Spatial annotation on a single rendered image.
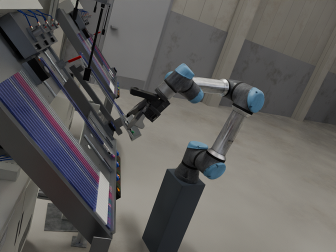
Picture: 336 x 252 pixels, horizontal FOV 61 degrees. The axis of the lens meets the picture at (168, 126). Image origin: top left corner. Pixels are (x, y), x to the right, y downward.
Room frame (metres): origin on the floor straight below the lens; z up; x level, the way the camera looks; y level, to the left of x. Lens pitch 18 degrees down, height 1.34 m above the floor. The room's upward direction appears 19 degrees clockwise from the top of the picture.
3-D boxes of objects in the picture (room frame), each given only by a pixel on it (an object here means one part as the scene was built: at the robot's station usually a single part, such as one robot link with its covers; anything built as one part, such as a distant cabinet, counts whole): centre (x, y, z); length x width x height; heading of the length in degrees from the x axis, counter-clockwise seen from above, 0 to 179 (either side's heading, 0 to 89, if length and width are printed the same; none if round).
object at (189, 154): (1.55, -0.21, 0.72); 0.13 x 0.12 x 0.14; 40
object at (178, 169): (1.55, -0.20, 0.60); 0.15 x 0.15 x 0.10
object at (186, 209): (1.55, -0.20, 0.27); 0.18 x 0.18 x 0.55; 37
